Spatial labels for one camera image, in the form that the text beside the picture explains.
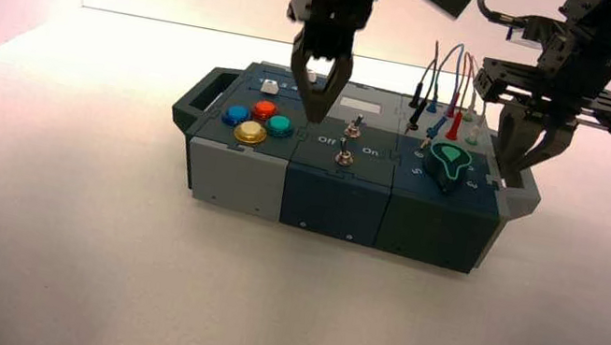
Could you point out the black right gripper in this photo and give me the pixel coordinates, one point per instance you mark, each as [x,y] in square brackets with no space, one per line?
[571,92]

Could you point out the white slider cap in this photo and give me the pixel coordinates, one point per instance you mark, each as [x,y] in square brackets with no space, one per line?
[269,87]
[312,77]

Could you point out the metal toggle switch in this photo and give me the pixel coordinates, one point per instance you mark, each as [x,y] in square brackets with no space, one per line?
[354,129]
[344,156]

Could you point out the yellow round push button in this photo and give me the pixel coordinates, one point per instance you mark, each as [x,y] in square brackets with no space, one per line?
[250,132]

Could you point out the red round push button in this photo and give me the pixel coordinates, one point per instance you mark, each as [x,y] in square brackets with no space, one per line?
[264,110]

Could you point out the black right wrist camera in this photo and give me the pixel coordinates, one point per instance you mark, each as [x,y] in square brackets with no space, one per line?
[531,35]

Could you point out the teal round push button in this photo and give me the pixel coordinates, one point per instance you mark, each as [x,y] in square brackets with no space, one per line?
[280,125]

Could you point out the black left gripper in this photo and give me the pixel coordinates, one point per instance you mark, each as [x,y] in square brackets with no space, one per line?
[334,6]

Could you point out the green rotary knob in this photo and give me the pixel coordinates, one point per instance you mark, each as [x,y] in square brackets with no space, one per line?
[448,165]

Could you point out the blue round push button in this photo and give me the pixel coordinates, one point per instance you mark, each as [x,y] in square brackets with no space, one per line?
[236,115]

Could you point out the small white display window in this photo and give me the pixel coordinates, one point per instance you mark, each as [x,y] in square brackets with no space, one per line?
[362,105]

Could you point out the dark green grey control box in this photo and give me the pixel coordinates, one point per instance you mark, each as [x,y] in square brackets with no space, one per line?
[338,202]

